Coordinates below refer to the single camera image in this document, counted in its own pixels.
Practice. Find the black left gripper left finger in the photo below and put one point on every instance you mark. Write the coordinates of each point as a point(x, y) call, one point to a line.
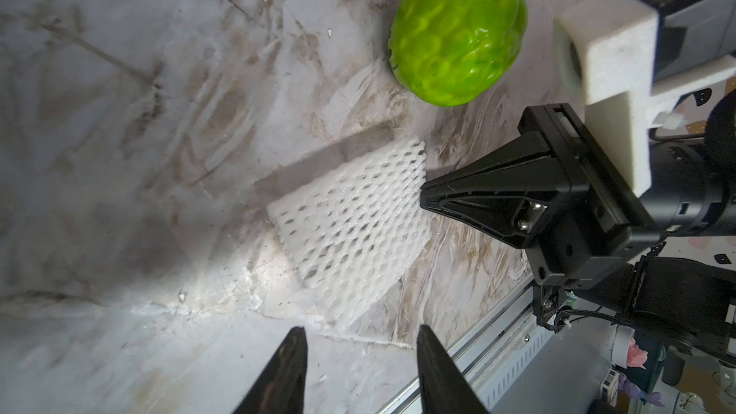
point(281, 386)

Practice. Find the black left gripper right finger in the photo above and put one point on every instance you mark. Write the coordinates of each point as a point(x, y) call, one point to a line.
point(443, 388)

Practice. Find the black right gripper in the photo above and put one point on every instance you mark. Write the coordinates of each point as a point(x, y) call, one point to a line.
point(586, 222)

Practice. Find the green custard apple dark spots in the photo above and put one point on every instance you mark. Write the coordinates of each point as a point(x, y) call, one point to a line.
point(447, 52)

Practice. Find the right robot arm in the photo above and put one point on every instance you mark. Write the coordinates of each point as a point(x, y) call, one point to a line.
point(684, 303)

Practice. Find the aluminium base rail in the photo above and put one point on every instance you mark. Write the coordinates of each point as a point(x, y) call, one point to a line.
point(494, 353)

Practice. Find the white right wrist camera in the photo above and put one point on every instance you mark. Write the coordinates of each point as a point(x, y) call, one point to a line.
point(627, 62)

